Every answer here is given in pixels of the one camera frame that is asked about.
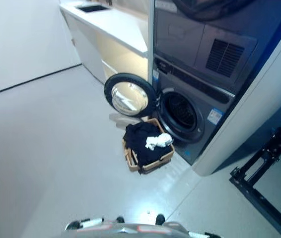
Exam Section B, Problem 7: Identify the round washing machine door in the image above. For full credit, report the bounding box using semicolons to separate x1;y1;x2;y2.
104;72;158;119

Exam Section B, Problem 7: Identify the woven wooden laundry basket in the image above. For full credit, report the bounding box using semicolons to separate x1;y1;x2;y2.
121;118;176;175

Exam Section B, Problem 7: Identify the grey front-load washing machine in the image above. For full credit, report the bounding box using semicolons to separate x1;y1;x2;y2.
151;55;236;166

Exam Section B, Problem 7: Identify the black garment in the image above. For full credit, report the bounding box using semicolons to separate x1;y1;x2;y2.
125;121;175;168

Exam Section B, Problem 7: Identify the white garment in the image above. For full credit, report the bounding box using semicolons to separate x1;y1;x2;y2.
145;133;174;151

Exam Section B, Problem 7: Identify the white counter cabinet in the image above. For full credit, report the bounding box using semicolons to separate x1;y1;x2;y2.
59;0;149;85

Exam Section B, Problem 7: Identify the grey stacked dryer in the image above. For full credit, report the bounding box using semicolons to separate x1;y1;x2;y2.
152;0;281;96

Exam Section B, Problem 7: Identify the black recessed sink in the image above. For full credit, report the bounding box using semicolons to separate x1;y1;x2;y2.
76;3;110;13

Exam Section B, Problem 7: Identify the black metal frame stand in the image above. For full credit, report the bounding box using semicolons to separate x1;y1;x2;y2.
229;124;281;238

